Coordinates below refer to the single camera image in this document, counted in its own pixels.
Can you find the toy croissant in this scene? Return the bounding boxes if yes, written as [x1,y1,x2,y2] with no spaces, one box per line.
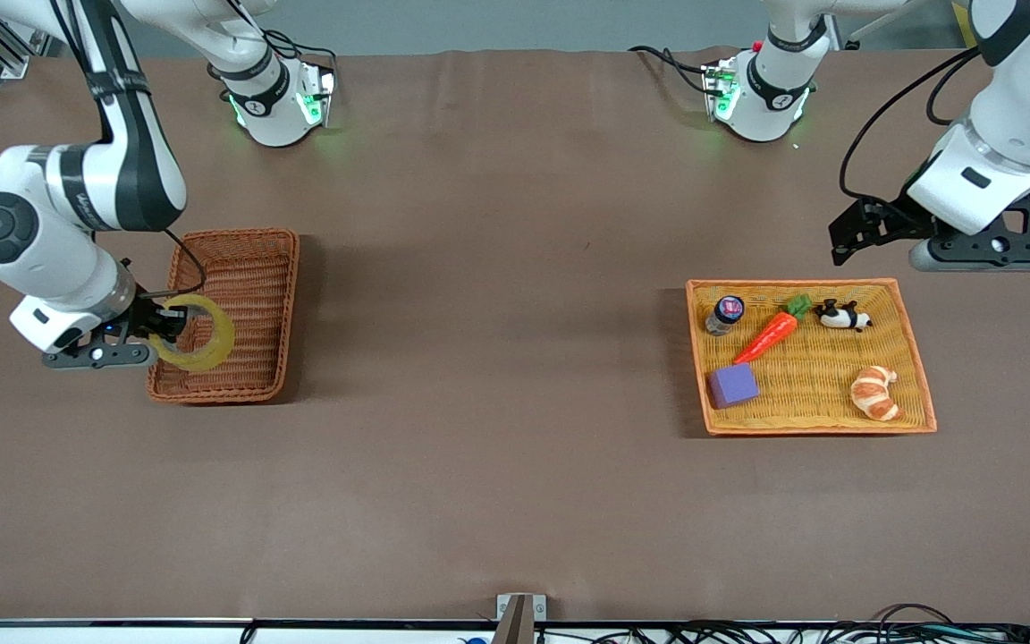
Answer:
[849,365,902,422]

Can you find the black right base cable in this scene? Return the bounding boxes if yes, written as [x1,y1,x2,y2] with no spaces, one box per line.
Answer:
[207,0,339,104]

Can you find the yellow wicker tray basket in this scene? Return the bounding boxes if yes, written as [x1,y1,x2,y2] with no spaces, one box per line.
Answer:
[685,277,939,437]

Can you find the brown wicker basket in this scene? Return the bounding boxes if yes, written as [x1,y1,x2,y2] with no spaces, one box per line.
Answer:
[146,227,301,405]

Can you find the black left base cable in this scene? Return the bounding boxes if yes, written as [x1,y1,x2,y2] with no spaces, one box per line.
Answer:
[629,45,723,95]

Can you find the black base cable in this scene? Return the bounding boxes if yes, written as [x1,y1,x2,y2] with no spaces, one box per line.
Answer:
[629,45,723,95]
[207,0,339,104]

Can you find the black cable bundle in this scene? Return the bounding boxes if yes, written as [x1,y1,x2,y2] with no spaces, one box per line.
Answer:
[533,604,1030,644]

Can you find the yellow packing tape roll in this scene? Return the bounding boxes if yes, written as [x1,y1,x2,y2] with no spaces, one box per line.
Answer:
[148,293,236,374]

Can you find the grey metal bracket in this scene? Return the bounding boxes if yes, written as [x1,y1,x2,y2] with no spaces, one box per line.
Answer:
[495,593,548,644]

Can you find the black white panda toy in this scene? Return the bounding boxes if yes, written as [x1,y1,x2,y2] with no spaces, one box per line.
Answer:
[814,299,874,334]

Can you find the brown table cover sheet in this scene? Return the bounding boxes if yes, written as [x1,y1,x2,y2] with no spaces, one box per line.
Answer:
[0,49,1030,623]

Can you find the small bottle with dark cap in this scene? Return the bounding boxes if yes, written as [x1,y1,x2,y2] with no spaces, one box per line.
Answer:
[705,295,746,337]

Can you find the orange toy carrot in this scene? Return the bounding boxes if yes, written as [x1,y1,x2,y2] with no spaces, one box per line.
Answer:
[732,293,814,366]

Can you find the purple foam cube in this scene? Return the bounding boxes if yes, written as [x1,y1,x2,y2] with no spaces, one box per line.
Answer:
[707,362,761,411]

